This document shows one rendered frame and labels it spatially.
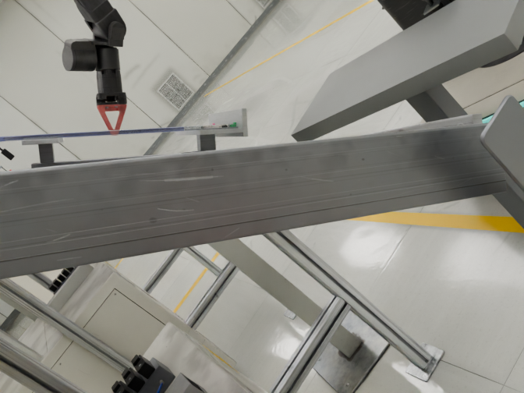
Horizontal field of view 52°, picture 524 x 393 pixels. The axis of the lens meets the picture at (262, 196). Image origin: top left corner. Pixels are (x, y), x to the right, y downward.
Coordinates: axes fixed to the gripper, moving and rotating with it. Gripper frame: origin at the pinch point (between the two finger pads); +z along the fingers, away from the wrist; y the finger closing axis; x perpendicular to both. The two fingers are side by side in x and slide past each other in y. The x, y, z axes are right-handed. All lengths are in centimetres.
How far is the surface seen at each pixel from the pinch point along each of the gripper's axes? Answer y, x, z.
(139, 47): -741, 89, -119
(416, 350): 28, 65, 58
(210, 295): -39, 28, 58
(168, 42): -747, 137, -128
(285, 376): 31, 29, 55
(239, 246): 2.5, 28.8, 31.9
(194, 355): 54, 6, 36
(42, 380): 35, -19, 44
